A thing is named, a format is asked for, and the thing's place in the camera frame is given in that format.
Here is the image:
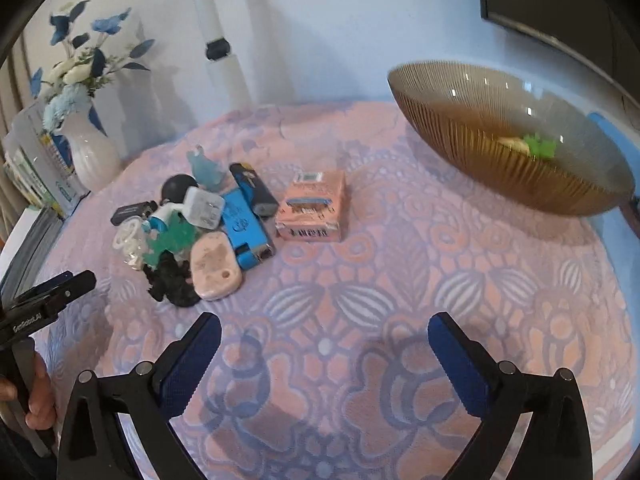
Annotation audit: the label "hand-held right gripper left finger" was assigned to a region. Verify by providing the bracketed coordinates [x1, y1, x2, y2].
[56, 311, 223, 480]

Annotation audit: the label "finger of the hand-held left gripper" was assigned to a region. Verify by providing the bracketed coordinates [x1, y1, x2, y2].
[12, 270, 97, 317]

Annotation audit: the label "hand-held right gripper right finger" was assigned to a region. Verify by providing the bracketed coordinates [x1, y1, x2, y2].
[427, 311, 594, 480]

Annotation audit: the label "green star toy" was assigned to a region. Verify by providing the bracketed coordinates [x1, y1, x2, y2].
[142, 210, 206, 268]

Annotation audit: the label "white charger plug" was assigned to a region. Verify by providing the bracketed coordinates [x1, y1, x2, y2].
[182, 186, 226, 231]

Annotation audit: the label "brown ribbed glass bowl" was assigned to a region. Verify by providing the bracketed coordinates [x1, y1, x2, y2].
[387, 61, 637, 217]

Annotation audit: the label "person's left hand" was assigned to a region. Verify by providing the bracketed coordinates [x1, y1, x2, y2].
[0, 355, 58, 428]

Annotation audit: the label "flat stack of magazines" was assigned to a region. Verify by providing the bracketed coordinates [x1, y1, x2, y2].
[0, 205, 66, 301]

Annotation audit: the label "black hair scrunchie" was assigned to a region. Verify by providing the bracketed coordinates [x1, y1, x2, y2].
[142, 250, 201, 308]

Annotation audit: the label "black usb stick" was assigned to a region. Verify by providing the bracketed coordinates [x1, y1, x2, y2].
[111, 200, 158, 226]

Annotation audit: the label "white and blue small gadget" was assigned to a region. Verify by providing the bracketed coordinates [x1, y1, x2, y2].
[150, 203, 183, 233]

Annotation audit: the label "upright books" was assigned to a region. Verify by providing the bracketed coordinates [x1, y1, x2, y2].
[0, 105, 91, 221]

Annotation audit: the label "white ribbed vase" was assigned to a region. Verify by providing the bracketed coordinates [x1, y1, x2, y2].
[52, 97, 123, 193]

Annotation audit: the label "pink floral tablecloth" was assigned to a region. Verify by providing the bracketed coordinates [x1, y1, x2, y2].
[30, 100, 636, 480]

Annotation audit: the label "blue lighter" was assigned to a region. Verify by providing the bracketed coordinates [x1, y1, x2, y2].
[220, 190, 277, 269]

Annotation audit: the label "black round ball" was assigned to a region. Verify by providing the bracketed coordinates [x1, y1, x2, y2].
[161, 174, 199, 204]

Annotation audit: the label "teal translucent figurine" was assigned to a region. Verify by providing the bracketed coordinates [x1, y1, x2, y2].
[187, 144, 224, 193]

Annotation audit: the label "black lighter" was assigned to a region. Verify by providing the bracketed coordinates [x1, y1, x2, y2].
[229, 162, 280, 217]

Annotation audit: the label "beige curtain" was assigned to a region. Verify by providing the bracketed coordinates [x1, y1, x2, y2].
[0, 55, 31, 211]

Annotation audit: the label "pink cardboard box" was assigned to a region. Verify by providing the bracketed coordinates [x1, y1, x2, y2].
[275, 170, 347, 242]

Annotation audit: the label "blue and white artificial flowers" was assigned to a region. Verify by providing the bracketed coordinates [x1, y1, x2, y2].
[30, 0, 156, 133]

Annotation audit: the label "green toy in bowl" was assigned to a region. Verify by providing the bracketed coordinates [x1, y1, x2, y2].
[522, 132, 558, 161]

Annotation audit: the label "white lamp pole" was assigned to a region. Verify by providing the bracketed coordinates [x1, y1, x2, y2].
[182, 0, 253, 111]

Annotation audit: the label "black pole clamp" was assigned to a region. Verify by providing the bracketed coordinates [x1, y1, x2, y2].
[205, 37, 233, 62]

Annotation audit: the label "clear plastic ring toy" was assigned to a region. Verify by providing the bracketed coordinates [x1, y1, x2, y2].
[112, 217, 151, 271]

